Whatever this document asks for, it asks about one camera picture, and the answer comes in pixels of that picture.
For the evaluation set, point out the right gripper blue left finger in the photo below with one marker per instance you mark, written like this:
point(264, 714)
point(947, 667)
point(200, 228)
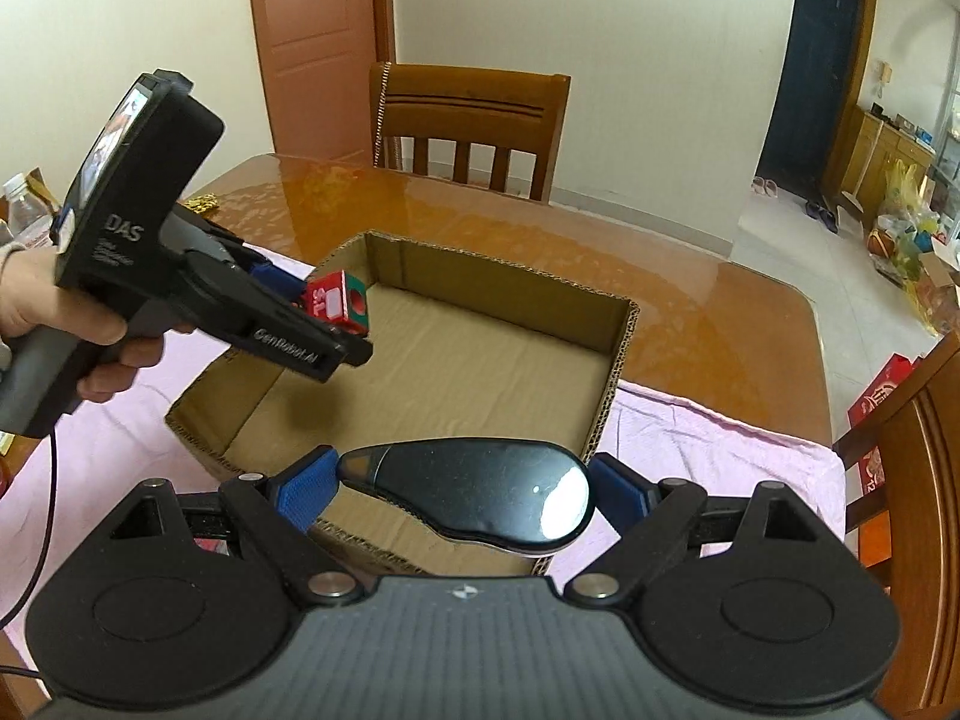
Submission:
point(274, 515)

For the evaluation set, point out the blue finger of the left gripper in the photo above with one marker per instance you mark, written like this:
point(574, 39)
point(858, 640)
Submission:
point(289, 287)
point(227, 303)

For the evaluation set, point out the wooden chair behind table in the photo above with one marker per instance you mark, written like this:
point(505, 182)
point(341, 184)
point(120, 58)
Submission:
point(509, 111)

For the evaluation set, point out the pink table cloth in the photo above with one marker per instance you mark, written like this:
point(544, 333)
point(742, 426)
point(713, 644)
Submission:
point(101, 451)

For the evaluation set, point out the person's left hand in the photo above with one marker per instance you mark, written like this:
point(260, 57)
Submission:
point(30, 298)

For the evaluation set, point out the wooden chair right side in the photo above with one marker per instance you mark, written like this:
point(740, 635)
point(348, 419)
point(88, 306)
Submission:
point(915, 429)

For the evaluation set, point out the open cardboard box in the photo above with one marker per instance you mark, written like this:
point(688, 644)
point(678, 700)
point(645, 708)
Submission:
point(463, 346)

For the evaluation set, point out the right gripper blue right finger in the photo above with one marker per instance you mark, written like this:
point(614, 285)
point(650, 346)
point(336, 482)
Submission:
point(654, 522)

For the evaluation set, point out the brown wooden door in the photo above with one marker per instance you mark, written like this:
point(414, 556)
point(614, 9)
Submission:
point(315, 58)

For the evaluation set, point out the black teardrop-shaped device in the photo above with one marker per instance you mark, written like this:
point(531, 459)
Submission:
point(519, 495)

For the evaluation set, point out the red toy train block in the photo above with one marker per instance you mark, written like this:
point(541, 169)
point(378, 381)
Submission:
point(339, 298)

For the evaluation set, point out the wooden cabinet in background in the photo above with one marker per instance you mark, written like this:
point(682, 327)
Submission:
point(864, 150)

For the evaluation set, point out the clear water bottle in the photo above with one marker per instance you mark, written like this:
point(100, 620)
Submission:
point(29, 218)

